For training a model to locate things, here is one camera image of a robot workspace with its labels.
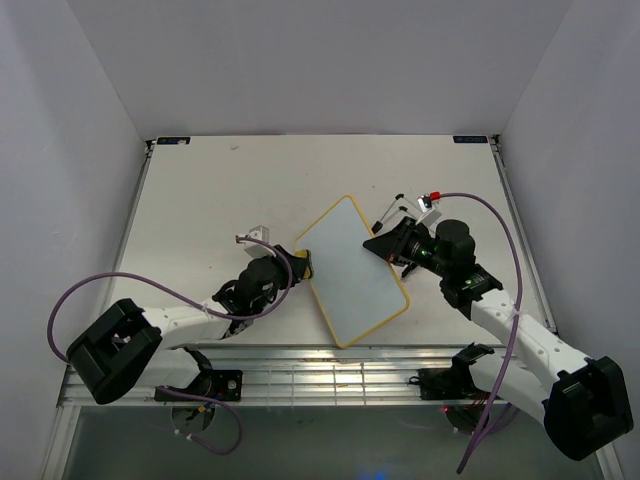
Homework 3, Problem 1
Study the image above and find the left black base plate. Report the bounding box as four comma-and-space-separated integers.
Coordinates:
153, 370, 243, 402

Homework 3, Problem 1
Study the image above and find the blue corner label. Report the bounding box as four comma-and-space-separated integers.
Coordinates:
156, 136, 191, 146
452, 135, 489, 144

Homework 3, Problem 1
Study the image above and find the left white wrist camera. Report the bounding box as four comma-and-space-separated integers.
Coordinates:
235, 225, 270, 258

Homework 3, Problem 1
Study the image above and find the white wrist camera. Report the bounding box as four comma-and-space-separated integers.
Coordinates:
235, 225, 270, 258
416, 191, 441, 228

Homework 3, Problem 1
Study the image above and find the blue corner label left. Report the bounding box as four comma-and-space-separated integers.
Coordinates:
156, 136, 191, 146

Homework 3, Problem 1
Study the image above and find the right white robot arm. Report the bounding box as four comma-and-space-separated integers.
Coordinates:
363, 217, 634, 460

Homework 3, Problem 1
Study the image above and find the yellow whiteboard eraser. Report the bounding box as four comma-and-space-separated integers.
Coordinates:
295, 249, 314, 280

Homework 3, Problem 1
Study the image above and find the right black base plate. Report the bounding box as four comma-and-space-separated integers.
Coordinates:
407, 368, 489, 401

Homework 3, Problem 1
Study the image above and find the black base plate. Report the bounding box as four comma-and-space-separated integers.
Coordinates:
407, 368, 489, 401
153, 370, 243, 402

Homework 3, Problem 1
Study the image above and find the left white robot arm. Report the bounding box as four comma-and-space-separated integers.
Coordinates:
65, 245, 313, 405

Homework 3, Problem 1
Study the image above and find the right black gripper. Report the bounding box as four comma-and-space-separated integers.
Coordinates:
362, 216, 450, 279

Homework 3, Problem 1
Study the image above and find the aluminium rail frame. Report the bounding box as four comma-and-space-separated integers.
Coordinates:
57, 344, 599, 409

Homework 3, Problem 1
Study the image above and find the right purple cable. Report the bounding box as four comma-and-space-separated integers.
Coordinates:
399, 191, 525, 475

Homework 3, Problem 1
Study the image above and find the purple cable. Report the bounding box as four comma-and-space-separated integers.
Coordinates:
47, 234, 295, 456
399, 191, 525, 475

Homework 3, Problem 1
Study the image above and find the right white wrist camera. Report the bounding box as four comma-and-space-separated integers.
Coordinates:
416, 191, 441, 228

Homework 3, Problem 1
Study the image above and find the yellow-framed small whiteboard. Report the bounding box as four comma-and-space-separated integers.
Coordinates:
294, 195, 410, 349

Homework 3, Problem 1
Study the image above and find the blue corner label right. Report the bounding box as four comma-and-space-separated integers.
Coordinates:
452, 135, 489, 144

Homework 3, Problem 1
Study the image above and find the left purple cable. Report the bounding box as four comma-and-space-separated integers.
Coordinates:
47, 234, 295, 456

